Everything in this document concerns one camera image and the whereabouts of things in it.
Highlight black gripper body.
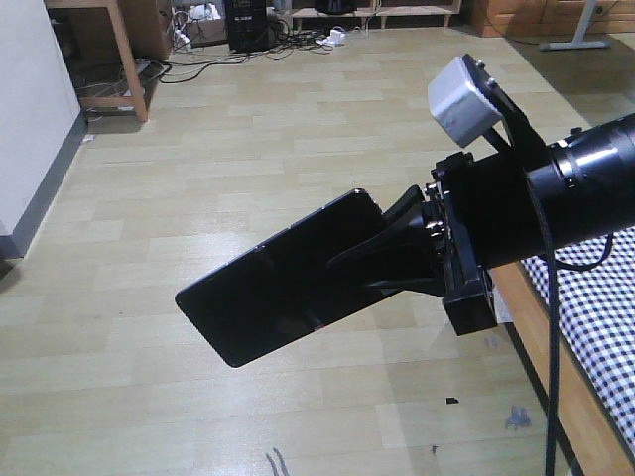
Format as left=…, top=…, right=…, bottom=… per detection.
left=432, top=152, right=545, bottom=335

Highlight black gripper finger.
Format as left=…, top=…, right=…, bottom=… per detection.
left=383, top=185, right=425, bottom=238
left=326, top=234, right=446, bottom=298

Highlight black smartphone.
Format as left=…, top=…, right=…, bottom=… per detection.
left=175, top=188, right=393, bottom=367

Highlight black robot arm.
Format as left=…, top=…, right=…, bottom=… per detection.
left=329, top=116, right=634, bottom=335

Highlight white desk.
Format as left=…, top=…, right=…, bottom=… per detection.
left=539, top=0, right=610, bottom=52

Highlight large checkered quilt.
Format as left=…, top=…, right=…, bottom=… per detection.
left=520, top=230, right=635, bottom=437

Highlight white power strip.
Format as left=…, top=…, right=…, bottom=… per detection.
left=316, top=29, right=347, bottom=47

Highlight orange wooden wardrobe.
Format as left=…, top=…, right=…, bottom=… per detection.
left=461, top=0, right=634, bottom=38

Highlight light wooden shelf unit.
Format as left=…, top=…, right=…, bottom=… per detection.
left=290, top=0, right=462, bottom=29

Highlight black computer tower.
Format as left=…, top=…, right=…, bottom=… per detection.
left=224, top=0, right=274, bottom=54

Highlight wooden table leg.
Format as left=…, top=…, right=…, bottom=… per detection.
left=44, top=0, right=149, bottom=123

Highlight black camera cable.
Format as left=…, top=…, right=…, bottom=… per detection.
left=525, top=182, right=565, bottom=476

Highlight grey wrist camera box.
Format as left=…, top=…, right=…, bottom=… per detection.
left=428, top=57, right=502, bottom=148

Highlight tangled black floor cables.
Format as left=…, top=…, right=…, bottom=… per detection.
left=78, top=9, right=338, bottom=115

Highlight wooden bed frame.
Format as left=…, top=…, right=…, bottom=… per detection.
left=488, top=260, right=635, bottom=476

